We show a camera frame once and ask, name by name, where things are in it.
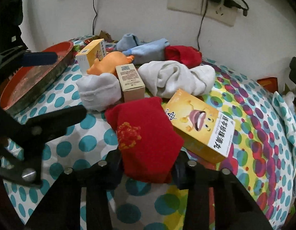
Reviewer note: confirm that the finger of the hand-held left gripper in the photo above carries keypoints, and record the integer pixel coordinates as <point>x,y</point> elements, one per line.
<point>73,113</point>
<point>40,58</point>

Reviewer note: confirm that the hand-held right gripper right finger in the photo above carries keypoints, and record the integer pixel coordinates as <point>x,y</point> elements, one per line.
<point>180,175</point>

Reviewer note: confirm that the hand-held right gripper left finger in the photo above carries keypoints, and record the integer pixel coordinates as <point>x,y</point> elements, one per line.
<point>114,172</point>

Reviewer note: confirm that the round red tray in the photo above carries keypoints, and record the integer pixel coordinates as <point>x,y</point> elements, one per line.
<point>23,83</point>

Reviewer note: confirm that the red sock gold embroidery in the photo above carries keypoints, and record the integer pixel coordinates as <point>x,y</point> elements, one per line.
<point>143,134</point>
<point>183,55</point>

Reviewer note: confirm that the small yellow white box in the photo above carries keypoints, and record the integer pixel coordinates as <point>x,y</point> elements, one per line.
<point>90,52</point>

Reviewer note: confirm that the large yellow cartoon box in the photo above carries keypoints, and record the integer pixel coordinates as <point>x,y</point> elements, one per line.
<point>198,124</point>

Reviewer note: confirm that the orange rubber toy animal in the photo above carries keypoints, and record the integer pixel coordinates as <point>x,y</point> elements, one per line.
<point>109,63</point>

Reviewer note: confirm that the beige cardboard box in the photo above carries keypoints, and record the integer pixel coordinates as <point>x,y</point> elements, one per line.
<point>131,83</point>

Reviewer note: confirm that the grey-blue sock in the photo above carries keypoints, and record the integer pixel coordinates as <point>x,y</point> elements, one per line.
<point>128,42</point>

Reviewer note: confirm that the light blue sock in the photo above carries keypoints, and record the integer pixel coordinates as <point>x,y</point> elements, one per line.
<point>150,51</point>

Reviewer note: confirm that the red candy wrapper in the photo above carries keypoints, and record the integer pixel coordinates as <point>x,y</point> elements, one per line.
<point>92,39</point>

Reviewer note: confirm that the brown cardboard scrap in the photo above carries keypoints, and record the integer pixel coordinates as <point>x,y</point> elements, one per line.
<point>104,34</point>

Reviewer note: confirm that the colourful polka-dot bedsheet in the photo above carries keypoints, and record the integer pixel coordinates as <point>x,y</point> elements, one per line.
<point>246,124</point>

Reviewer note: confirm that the teal dotted white cloth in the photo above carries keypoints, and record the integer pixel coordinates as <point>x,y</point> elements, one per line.
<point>284,115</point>

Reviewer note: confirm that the red orange packet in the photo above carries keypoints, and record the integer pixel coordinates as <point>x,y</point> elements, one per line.
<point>267,85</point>

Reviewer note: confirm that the white crumpled plastic bag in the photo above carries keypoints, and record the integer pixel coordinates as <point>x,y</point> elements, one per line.
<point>288,95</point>

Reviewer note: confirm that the black plug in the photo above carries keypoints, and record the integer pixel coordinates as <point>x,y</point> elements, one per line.
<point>230,3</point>

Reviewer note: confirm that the white blank wall plate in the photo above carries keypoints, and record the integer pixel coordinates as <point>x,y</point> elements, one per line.
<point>186,2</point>

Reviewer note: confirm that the white wall outlet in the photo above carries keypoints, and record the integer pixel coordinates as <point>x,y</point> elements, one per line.
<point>222,14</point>

